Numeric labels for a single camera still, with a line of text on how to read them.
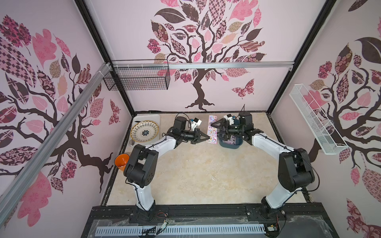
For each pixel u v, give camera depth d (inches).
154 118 46.4
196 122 32.7
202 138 31.7
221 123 30.1
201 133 31.7
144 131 42.3
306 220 28.2
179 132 28.8
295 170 18.4
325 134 29.0
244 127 27.9
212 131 32.8
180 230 27.5
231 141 40.0
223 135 30.7
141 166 19.4
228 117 32.8
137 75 37.2
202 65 37.2
